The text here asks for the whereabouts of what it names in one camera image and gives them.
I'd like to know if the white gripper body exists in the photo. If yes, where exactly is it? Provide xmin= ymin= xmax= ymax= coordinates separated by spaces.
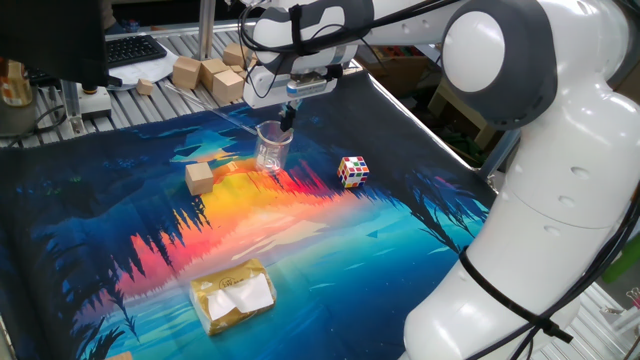
xmin=242 ymin=42 xmax=359 ymax=110

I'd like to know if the clear glass beaker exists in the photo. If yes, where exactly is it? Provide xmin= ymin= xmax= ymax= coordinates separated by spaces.
xmin=254 ymin=120 xmax=295 ymax=175

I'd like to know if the Rubik's cube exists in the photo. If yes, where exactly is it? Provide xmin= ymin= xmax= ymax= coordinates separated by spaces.
xmin=336 ymin=155 xmax=371 ymax=189

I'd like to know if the white paper sheet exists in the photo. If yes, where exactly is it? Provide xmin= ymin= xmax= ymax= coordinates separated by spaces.
xmin=107 ymin=49 xmax=179 ymax=92

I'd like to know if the black keyboard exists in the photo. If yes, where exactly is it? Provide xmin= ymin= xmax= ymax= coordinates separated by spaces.
xmin=104 ymin=33 xmax=169 ymax=70

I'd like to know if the colourful sunset landscape cloth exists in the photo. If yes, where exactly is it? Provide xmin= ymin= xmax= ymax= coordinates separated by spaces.
xmin=0 ymin=69 xmax=506 ymax=360

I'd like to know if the white box stand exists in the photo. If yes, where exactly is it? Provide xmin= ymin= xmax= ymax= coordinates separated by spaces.
xmin=74 ymin=85 xmax=114 ymax=121

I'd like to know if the gold tissue pack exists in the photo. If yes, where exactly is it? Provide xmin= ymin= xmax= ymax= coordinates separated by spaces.
xmin=188 ymin=257 xmax=278 ymax=337

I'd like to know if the aluminium table leg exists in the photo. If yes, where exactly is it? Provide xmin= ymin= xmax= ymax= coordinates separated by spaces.
xmin=477 ymin=127 xmax=522 ymax=180

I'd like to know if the black computer monitor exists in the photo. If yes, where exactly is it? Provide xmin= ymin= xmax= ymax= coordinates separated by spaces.
xmin=0 ymin=0 xmax=124 ymax=90

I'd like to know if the silver gripper-mounted camera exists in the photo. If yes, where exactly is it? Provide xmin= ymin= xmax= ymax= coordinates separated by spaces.
xmin=286 ymin=71 xmax=339 ymax=97

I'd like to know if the aluminium post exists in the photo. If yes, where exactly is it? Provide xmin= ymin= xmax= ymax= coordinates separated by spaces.
xmin=198 ymin=0 xmax=218 ymax=62
xmin=58 ymin=79 xmax=85 ymax=137

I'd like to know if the black camera cable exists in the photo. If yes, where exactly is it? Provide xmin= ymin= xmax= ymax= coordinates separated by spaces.
xmin=237 ymin=0 xmax=640 ymax=360

